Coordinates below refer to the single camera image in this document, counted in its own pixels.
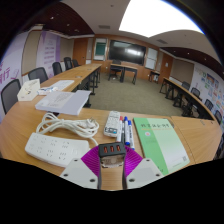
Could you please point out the white remote control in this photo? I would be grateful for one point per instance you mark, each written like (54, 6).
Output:
(111, 124)

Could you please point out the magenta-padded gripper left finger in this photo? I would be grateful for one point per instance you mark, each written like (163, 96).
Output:
(80, 173)

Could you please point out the purple and white wall banner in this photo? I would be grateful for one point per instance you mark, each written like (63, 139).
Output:
(47, 53)

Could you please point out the white paper sheets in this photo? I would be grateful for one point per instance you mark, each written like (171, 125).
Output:
(60, 85)

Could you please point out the long wooden conference table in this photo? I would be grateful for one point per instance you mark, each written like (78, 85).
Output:
(186, 95)
(81, 72)

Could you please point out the bright ceiling light panel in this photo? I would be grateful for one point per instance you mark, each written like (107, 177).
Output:
(156, 16)

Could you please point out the brown wooden door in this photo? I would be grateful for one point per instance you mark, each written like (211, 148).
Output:
(80, 51)
(166, 68)

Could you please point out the small wooden side desk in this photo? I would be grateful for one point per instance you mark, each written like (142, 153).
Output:
(154, 72)

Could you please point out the grey charger block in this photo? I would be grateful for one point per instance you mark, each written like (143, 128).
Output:
(112, 153)

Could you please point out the green booklet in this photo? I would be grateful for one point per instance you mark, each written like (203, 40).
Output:
(160, 143)

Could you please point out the dark presenter desk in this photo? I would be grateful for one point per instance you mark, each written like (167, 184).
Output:
(125, 67)

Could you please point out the large black wall screen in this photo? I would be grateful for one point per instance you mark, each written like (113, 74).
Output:
(127, 52)

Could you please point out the white power strip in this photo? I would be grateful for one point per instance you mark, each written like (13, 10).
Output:
(55, 149)

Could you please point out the red-capped marker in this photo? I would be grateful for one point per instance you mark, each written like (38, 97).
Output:
(119, 130)

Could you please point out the green framed wall board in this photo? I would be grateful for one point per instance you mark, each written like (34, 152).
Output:
(100, 49)

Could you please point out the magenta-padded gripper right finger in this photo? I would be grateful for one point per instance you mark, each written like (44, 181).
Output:
(143, 173)

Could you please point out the white wall whiteboard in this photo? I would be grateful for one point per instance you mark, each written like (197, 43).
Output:
(151, 58)

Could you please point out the black office chair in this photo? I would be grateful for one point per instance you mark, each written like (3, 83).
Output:
(115, 70)

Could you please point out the white tissue box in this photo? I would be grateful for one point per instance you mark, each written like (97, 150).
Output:
(28, 90)

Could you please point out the colourful wall posters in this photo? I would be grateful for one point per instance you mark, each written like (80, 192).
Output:
(213, 90)

